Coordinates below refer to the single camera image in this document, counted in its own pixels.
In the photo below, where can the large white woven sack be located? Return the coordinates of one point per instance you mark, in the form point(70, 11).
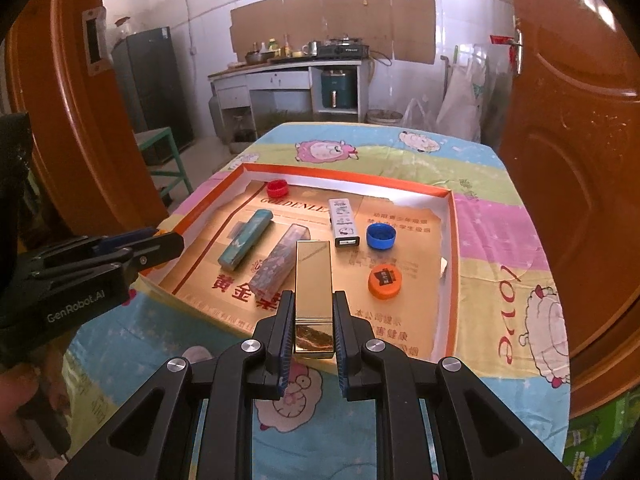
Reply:
point(462, 105)

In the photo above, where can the brown door with latch plate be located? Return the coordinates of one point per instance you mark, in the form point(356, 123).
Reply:
point(65, 135)

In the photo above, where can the black gas stove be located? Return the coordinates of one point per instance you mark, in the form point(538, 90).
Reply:
point(344, 50)

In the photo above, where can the brown carved wooden door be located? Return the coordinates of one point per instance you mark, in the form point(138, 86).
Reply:
point(575, 160)

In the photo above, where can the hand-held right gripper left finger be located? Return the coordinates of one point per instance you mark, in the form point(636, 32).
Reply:
point(285, 345)

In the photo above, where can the round basin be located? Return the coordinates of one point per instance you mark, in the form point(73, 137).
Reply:
point(385, 117)

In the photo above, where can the cardboard sheets on wall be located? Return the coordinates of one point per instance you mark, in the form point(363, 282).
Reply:
point(350, 15)

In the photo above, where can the orange cap with black label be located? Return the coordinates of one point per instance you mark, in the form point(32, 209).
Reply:
point(385, 281)

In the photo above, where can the orange rimmed cardboard box tray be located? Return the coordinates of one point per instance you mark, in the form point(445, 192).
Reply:
point(410, 310)

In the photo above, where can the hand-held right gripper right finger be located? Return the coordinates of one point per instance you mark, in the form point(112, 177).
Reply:
point(342, 345)

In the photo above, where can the dark grey refrigerator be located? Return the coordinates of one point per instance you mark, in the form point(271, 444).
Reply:
point(150, 90)

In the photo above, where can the metal kettle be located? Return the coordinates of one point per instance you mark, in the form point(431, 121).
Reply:
point(310, 48)

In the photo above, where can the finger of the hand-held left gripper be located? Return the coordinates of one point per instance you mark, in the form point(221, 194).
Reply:
point(160, 252)
point(125, 242)

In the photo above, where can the white cartoon printed box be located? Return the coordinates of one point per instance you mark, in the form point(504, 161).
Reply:
point(343, 222)

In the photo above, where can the white kitchen desk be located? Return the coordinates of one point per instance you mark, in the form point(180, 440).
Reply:
point(270, 80)

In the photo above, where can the white bottle cap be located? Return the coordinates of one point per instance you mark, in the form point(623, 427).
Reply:
point(197, 352)

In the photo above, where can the blue bottle cap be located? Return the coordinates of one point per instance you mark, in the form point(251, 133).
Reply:
point(381, 236)

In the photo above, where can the shiny gold box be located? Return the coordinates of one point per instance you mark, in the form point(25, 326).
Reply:
point(312, 285)

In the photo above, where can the teal air fryer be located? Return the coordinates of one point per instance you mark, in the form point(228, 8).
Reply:
point(338, 90)

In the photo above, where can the teal patterned slim box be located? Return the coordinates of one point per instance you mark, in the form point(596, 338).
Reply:
point(245, 239)

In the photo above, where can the red bottle cap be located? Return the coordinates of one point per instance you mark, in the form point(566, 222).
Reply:
point(277, 188)

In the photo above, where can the green metal stool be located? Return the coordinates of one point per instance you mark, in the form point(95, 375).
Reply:
point(162, 142)

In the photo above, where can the clear plastic bag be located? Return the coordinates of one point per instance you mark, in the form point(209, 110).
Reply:
point(417, 115)

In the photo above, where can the green printed carton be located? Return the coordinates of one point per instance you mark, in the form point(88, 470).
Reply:
point(600, 440)

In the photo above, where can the person's left hand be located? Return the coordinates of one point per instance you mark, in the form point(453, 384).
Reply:
point(15, 390)

